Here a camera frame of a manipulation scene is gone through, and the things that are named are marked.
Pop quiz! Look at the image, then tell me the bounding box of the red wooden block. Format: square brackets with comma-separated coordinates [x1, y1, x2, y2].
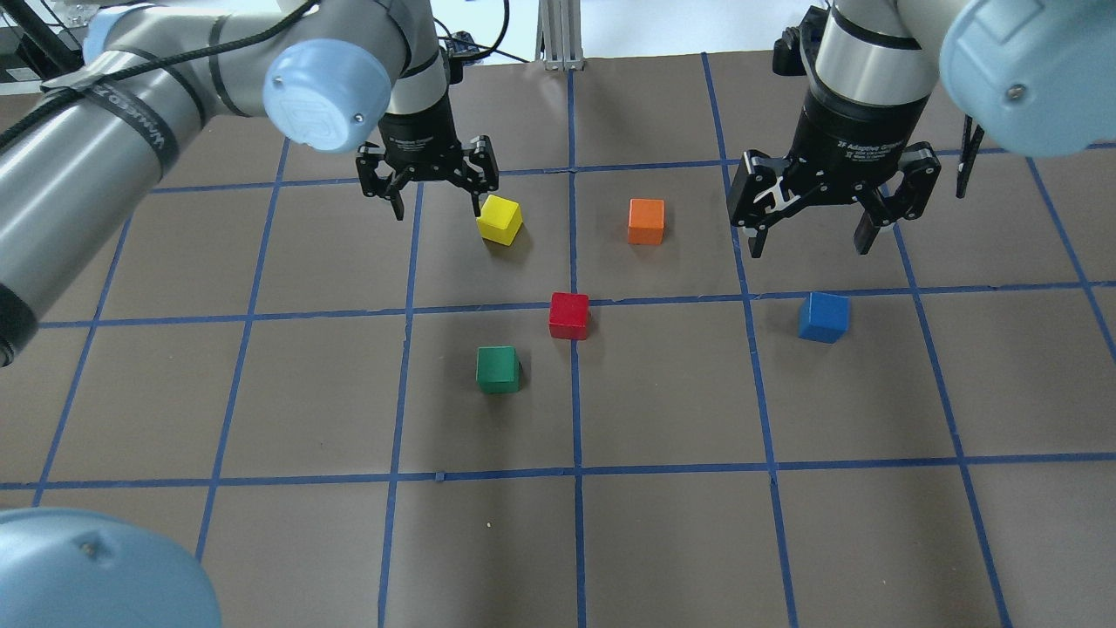
[548, 291, 590, 341]

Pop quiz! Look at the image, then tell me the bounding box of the yellow wooden block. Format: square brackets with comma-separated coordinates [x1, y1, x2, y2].
[477, 195, 523, 247]

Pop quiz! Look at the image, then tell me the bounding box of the blue wooden block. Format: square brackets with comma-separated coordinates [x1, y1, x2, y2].
[798, 291, 852, 345]

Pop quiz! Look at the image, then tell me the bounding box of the orange wooden block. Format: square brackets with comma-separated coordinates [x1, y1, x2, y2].
[627, 199, 666, 247]

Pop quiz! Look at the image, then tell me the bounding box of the green wooden block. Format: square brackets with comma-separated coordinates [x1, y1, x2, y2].
[475, 345, 521, 396]

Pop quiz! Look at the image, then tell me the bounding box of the brown paper table mat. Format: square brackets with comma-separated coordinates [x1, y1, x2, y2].
[3, 54, 1113, 627]

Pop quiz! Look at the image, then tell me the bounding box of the aluminium frame post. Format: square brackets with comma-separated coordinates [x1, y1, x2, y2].
[533, 0, 585, 73]

